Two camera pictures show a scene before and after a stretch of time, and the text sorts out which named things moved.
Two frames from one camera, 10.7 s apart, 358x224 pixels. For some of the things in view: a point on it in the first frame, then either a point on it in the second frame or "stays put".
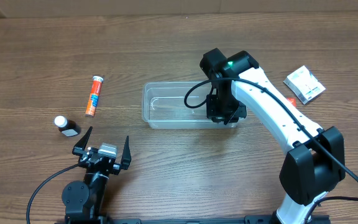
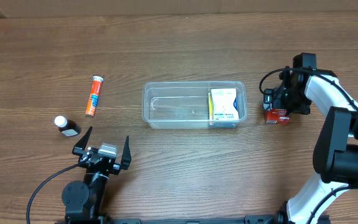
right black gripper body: x=224 y=106 to x=291 y=99
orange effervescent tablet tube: x=97 y=84 stays put
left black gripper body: x=116 y=167 stays put
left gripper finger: x=82 y=142 stays put
